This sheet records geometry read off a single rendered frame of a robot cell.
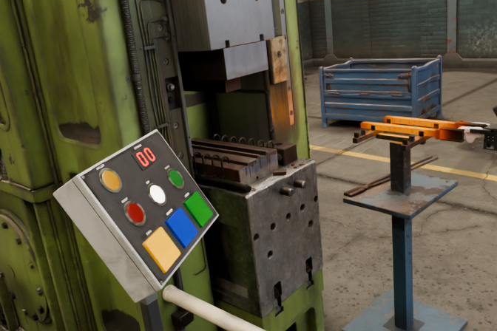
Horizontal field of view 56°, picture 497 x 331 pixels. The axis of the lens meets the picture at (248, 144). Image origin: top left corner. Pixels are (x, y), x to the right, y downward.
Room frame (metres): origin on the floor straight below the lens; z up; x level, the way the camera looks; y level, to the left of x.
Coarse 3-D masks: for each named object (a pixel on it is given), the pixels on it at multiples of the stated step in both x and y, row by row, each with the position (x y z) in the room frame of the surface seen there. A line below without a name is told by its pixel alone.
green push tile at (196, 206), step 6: (192, 198) 1.09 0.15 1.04; (198, 198) 1.11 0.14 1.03; (186, 204) 1.06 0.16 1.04; (192, 204) 1.07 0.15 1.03; (198, 204) 1.09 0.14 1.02; (204, 204) 1.11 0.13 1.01; (192, 210) 1.06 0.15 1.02; (198, 210) 1.08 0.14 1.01; (204, 210) 1.09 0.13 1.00; (210, 210) 1.11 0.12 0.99; (192, 216) 1.05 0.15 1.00; (198, 216) 1.06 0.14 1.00; (204, 216) 1.08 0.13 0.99; (210, 216) 1.10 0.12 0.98; (198, 222) 1.05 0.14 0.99; (204, 222) 1.06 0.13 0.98
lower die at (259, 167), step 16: (192, 144) 1.73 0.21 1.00; (224, 144) 1.71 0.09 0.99; (240, 144) 1.68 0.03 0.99; (192, 160) 1.59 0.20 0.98; (208, 160) 1.57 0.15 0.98; (224, 160) 1.53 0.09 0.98; (240, 160) 1.49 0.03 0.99; (256, 160) 1.49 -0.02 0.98; (272, 160) 1.55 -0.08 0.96; (240, 176) 1.43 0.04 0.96; (256, 176) 1.48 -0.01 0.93
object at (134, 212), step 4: (132, 204) 0.92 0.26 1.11; (128, 208) 0.90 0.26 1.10; (132, 208) 0.91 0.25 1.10; (136, 208) 0.92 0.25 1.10; (140, 208) 0.93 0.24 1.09; (128, 212) 0.90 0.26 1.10; (132, 212) 0.91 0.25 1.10; (136, 212) 0.91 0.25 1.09; (140, 212) 0.92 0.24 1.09; (132, 216) 0.90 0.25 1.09; (136, 216) 0.90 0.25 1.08; (140, 216) 0.91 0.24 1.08; (136, 220) 0.90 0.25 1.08; (140, 220) 0.91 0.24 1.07
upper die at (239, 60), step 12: (228, 48) 1.44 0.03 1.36; (240, 48) 1.48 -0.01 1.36; (252, 48) 1.52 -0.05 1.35; (264, 48) 1.56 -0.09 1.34; (180, 60) 1.56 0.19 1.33; (192, 60) 1.52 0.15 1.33; (204, 60) 1.49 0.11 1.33; (216, 60) 1.45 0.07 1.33; (228, 60) 1.44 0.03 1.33; (240, 60) 1.48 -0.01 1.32; (252, 60) 1.52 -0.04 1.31; (264, 60) 1.56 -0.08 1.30; (192, 72) 1.53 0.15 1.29; (204, 72) 1.49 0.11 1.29; (216, 72) 1.46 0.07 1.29; (228, 72) 1.43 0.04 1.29; (240, 72) 1.47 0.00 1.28; (252, 72) 1.51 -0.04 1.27
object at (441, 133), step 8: (368, 128) 1.90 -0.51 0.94; (376, 128) 1.87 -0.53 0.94; (384, 128) 1.84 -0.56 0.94; (392, 128) 1.81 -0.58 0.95; (400, 128) 1.79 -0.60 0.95; (408, 128) 1.76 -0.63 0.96; (416, 128) 1.75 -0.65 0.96; (424, 128) 1.74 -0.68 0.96; (440, 128) 1.69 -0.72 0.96; (448, 128) 1.67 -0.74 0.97; (432, 136) 1.69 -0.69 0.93; (440, 136) 1.68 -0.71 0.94; (448, 136) 1.66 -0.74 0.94; (456, 136) 1.63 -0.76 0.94
